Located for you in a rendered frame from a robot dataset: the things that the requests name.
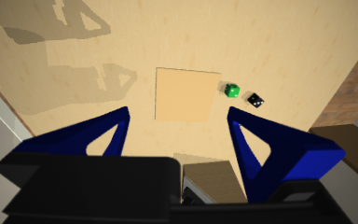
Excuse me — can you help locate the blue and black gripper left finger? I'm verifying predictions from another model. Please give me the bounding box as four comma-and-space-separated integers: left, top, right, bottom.
10, 106, 131, 156

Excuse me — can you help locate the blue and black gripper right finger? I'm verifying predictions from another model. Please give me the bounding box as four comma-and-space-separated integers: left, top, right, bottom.
227, 106, 346, 203

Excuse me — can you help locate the tan flat mat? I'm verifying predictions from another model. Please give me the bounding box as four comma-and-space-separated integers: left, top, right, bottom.
156, 68, 221, 122

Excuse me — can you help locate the black die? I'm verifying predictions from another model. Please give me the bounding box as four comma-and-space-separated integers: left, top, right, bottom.
247, 93, 265, 108

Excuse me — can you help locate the green die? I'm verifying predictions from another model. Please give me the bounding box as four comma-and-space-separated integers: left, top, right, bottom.
224, 84, 241, 98

